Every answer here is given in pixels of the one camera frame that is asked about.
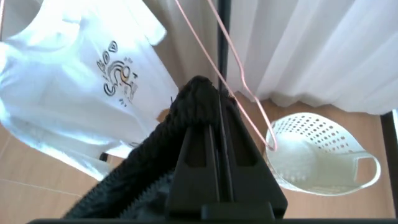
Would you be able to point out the white laundry basket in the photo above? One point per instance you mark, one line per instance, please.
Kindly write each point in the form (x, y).
(311, 161)

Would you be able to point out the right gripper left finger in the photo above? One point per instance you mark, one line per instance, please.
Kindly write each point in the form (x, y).
(192, 186)

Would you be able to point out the black clothes rack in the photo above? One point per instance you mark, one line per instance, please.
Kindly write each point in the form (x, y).
(224, 40)

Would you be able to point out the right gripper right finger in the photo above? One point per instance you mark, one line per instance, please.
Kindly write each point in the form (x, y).
(252, 186)

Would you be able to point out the black garment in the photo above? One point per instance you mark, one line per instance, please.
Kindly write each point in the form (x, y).
(149, 161)

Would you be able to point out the beige curtain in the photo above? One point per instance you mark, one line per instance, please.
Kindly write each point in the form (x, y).
(311, 46)

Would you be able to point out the white printed t-shirt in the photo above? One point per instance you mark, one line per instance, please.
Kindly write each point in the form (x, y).
(62, 93)

